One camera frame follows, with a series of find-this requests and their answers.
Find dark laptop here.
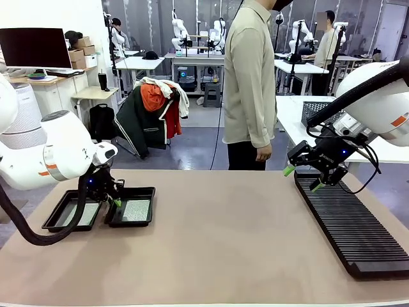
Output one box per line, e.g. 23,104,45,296
46,68,86,78

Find background person in beige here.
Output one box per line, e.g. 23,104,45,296
302,10,337,97

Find grey plastic stool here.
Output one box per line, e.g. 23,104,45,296
203,82,222,109

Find white air purifier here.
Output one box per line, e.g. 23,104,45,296
5,82,49,151

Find black slotted board rack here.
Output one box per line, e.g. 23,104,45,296
293,169,409,279

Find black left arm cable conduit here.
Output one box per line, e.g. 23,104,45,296
0,171,97,247

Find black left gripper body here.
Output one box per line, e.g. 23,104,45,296
85,166,126,203

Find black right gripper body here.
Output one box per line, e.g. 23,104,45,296
309,130,358,172

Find small beige side table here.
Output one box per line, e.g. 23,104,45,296
70,86,120,143

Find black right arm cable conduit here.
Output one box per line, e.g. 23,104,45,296
306,56,409,129

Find white robot workbench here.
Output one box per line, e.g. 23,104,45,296
164,52,226,97

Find black backpack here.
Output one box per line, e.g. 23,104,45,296
89,104,116,143

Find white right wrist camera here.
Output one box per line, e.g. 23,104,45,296
332,114,362,136

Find black ESD tray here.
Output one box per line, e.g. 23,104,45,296
104,186,157,228
41,190,108,233

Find black computer monitor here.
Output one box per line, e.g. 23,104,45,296
0,28,73,70

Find person right forearm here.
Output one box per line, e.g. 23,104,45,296
252,95,278,148

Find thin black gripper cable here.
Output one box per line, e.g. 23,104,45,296
349,139,383,195

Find green circuit board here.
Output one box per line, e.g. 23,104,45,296
120,200,152,223

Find white work table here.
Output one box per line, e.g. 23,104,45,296
114,56,166,92
274,59,330,96

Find person in beige shirt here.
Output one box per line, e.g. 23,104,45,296
222,0,295,171

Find dark green jacket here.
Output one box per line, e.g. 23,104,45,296
114,84,172,160

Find person right hand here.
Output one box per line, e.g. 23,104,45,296
255,143,274,163

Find white wood-topped desk cabinet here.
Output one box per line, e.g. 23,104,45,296
8,65,98,120

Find grey mesh basket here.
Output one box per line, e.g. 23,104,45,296
301,101,346,129

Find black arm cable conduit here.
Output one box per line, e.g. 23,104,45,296
0,171,97,247
306,56,409,129

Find orange garment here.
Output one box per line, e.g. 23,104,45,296
140,83,167,113

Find thin black hanging cable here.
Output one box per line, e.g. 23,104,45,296
210,0,245,170

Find seated dark-haired person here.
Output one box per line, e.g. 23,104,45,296
108,17,132,51

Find white garment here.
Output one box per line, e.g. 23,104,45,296
135,76,190,120

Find black tripod stand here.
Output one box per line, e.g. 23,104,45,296
323,25,348,97
283,20,303,96

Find red garment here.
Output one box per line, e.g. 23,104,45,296
164,98,183,140

